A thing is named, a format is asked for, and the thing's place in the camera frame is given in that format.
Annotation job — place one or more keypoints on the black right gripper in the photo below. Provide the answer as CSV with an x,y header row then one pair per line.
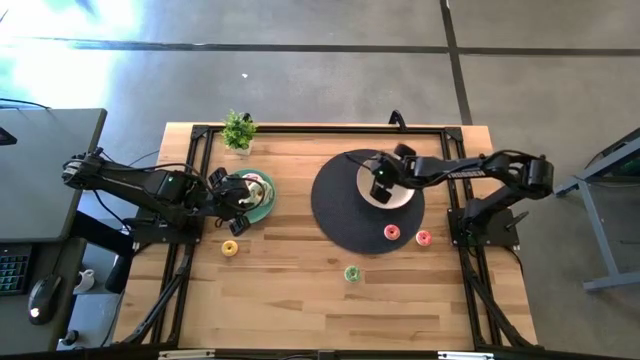
x,y
387,175

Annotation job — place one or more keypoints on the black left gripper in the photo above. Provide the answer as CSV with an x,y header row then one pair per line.
x,y
230,195

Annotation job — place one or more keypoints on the beige round plate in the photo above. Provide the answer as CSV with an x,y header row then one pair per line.
x,y
401,197

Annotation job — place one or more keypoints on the large green donut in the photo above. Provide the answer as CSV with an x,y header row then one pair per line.
x,y
265,194

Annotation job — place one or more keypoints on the small yellow donut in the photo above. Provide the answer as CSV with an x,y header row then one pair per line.
x,y
225,248

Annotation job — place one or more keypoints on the small pink donut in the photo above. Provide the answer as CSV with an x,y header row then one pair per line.
x,y
387,232
420,239

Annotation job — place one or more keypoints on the black round placemat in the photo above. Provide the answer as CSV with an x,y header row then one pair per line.
x,y
345,220

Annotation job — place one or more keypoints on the small green donut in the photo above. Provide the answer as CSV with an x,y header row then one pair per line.
x,y
348,274

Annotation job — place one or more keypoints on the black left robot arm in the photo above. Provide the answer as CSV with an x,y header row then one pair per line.
x,y
150,185

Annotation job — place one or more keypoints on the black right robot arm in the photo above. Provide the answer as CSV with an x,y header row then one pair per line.
x,y
500,172

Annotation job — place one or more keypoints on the green round plate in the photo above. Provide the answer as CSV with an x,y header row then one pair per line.
x,y
260,214

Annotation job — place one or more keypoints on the small potted green plant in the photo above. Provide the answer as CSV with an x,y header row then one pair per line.
x,y
238,131

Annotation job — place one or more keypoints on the small white mug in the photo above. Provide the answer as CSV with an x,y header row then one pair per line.
x,y
84,281

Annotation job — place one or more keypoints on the grey desk top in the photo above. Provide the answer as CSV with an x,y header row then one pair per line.
x,y
35,190

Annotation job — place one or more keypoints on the black computer mouse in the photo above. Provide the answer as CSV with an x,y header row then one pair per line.
x,y
42,300

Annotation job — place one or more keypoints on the grey metal table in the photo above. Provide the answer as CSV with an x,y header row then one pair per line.
x,y
597,235

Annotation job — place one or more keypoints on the backlit keyboard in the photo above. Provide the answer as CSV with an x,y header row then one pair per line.
x,y
12,272

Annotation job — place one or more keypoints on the black monitor corner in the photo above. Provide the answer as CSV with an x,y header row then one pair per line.
x,y
6,136

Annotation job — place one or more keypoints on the black camera mount hook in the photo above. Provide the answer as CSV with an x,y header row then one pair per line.
x,y
397,118

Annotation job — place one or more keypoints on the black aluminium table frame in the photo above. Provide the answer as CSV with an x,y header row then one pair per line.
x,y
325,129

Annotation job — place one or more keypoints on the black support post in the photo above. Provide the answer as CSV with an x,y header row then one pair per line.
x,y
117,272

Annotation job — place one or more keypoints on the silver metal bracket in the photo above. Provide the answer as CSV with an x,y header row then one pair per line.
x,y
465,355
186,354

